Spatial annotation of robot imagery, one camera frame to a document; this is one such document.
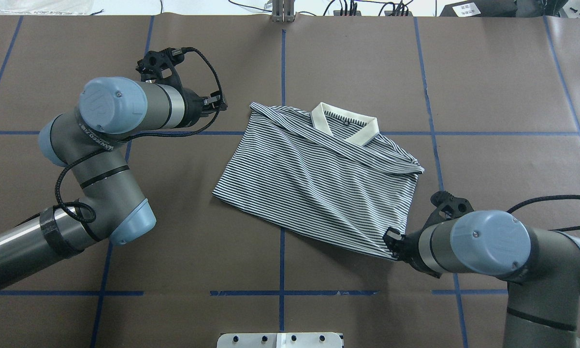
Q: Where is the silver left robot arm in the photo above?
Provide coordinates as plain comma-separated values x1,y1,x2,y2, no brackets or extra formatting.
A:
0,77,227,290

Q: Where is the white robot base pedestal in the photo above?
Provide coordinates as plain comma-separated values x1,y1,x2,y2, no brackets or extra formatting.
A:
216,331,345,348

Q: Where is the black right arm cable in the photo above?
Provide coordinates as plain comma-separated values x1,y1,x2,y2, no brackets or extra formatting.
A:
505,194,580,232

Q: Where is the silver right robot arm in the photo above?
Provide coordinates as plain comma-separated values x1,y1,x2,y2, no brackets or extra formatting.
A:
383,211,580,348

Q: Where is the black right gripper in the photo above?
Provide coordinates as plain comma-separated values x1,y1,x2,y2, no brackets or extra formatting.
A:
383,227,442,279

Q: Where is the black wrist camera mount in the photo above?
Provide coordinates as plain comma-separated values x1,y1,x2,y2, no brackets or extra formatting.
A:
428,191,474,223

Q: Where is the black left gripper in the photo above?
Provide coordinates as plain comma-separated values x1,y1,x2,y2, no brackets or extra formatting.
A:
184,89,228,126

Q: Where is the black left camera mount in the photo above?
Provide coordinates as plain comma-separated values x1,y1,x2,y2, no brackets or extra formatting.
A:
136,47,184,90

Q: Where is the black box with label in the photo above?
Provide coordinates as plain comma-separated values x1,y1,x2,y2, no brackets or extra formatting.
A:
438,0,518,17

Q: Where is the navy white striped polo shirt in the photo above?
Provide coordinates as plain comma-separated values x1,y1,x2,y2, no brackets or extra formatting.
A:
212,102,424,261

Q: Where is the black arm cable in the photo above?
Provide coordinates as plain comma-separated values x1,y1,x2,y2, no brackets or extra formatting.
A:
54,47,223,224
505,194,580,232

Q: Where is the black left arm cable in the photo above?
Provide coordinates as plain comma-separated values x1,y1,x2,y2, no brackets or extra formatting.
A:
54,47,223,224

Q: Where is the aluminium frame post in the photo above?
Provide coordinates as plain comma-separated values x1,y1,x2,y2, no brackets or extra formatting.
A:
268,0,296,23

